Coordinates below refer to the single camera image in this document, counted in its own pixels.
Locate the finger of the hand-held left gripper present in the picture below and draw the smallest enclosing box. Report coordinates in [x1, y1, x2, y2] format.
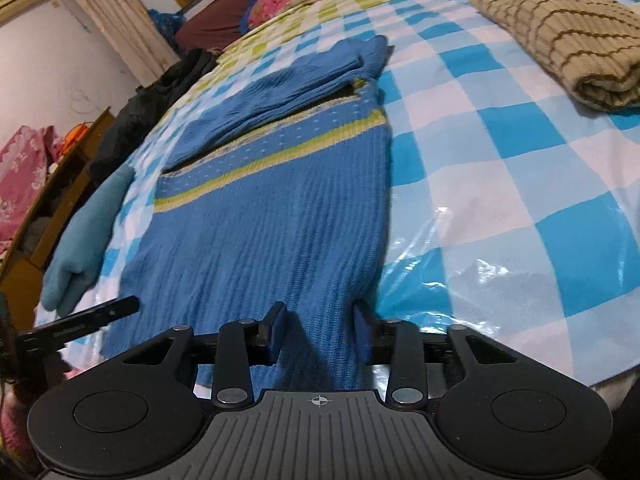
[16, 296, 141, 357]

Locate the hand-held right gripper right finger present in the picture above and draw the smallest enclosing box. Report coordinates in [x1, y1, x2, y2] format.
[353, 300, 519, 409]

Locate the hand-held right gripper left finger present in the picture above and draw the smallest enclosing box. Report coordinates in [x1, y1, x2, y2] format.
[121, 301, 289, 409]

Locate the blue striped knit sweater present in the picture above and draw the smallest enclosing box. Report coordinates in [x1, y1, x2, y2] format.
[100, 35, 397, 397]

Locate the teal fleece cloth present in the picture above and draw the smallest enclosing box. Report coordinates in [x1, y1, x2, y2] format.
[41, 165, 139, 314]

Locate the wooden cabinet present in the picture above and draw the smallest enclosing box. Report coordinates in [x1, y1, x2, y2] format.
[0, 107, 119, 322]

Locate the pink floral cloth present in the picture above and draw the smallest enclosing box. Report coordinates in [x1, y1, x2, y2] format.
[0, 125, 64, 257]

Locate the orange object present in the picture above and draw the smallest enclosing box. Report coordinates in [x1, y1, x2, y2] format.
[62, 122, 94, 154]

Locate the black jacket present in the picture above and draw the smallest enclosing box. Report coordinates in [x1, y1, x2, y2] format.
[90, 49, 219, 189]

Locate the beige curtain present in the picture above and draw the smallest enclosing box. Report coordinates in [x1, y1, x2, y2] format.
[50, 0, 182, 87]

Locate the blue bag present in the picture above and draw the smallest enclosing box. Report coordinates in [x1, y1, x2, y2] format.
[150, 7, 189, 44]

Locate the maroon sofa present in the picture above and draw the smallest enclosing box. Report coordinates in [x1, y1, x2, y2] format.
[175, 0, 262, 54]

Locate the pink floral quilt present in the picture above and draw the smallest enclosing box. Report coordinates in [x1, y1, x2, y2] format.
[247, 0, 322, 29]

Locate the beige striped folded sweater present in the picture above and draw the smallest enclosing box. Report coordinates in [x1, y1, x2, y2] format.
[469, 0, 640, 114]

